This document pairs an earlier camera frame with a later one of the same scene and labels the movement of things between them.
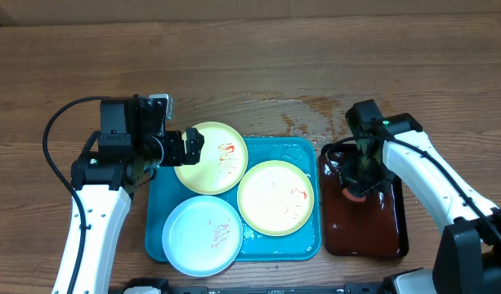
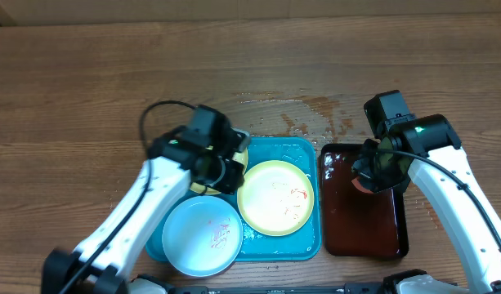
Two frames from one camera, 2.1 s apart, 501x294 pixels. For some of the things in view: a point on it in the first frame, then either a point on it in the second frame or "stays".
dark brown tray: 374,228 stays
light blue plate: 203,236 stays
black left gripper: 176,156 -> 230,184
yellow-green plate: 275,198 stays
